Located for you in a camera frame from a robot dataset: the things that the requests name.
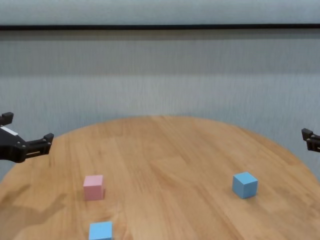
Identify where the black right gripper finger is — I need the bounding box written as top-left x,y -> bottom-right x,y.
301,127 -> 320,153

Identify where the black wall strip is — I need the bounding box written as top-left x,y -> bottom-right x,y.
0,23 -> 320,32

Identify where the pink wooden cube block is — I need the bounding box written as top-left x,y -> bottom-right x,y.
83,174 -> 106,202

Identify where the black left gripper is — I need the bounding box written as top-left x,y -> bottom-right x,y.
0,112 -> 55,164

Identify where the blue wooden cube block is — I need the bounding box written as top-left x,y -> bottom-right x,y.
88,221 -> 114,240
231,171 -> 259,200

